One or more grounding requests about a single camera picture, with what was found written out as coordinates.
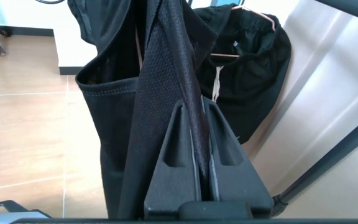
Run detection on beige curtain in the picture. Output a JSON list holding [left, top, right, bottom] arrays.
[[240, 0, 358, 219]]

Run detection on black shorts with white cords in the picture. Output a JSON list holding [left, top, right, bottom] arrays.
[[193, 3, 293, 145]]

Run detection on black clothes rack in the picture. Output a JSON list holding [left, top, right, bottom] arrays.
[[270, 0, 358, 218]]

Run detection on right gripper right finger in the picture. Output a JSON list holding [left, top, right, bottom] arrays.
[[201, 96, 275, 218]]

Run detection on black garment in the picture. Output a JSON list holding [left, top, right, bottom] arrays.
[[66, 0, 219, 220]]

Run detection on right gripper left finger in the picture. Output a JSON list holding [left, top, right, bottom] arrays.
[[144, 98, 203, 219]]

